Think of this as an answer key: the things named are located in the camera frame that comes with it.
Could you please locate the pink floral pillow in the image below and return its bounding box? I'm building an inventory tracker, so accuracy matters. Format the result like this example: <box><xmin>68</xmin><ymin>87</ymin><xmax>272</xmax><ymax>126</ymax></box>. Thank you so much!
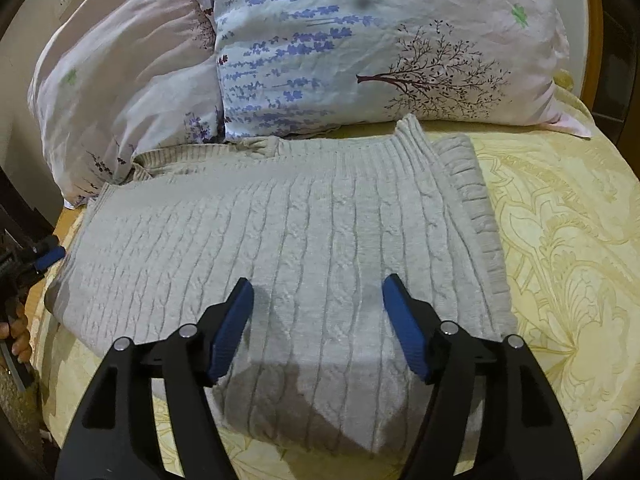
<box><xmin>27</xmin><ymin>0</ymin><xmax>224</xmax><ymax>208</ymax></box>

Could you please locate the floral lavender pillow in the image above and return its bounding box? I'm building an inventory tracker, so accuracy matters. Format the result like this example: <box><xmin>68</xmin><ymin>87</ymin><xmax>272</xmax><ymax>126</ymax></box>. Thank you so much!
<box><xmin>196</xmin><ymin>0</ymin><xmax>589</xmax><ymax>139</ymax></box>

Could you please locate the cream cable-knit sweater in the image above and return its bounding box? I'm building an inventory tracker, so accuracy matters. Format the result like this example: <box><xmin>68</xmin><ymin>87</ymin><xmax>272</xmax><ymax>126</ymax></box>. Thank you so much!
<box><xmin>46</xmin><ymin>116</ymin><xmax>516</xmax><ymax>454</ymax></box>

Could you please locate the person left hand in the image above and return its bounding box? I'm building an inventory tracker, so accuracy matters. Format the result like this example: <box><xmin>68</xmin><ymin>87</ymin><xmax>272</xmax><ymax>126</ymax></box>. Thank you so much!
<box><xmin>0</xmin><ymin>304</ymin><xmax>32</xmax><ymax>363</ymax></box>

